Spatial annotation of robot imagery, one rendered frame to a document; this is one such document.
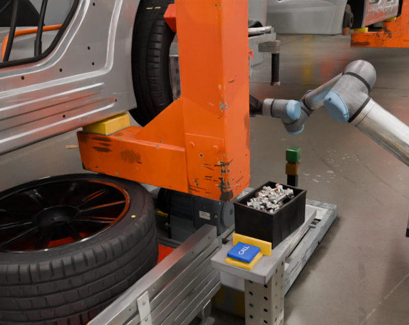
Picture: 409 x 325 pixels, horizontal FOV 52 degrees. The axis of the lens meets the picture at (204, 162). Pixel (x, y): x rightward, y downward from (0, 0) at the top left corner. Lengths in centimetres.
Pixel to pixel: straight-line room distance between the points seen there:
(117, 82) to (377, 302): 131
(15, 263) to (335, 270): 131
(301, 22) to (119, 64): 292
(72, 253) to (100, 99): 60
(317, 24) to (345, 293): 303
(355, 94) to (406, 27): 374
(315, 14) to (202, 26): 315
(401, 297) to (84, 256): 125
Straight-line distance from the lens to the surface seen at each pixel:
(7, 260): 128
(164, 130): 142
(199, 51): 125
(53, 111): 143
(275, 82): 198
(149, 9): 184
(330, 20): 443
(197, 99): 129
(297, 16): 430
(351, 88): 159
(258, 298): 140
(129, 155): 153
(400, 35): 531
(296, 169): 142
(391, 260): 210
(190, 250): 137
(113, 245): 125
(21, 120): 137
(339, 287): 188
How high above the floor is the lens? 114
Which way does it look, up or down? 21 degrees down
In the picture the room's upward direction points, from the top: 3 degrees counter-clockwise
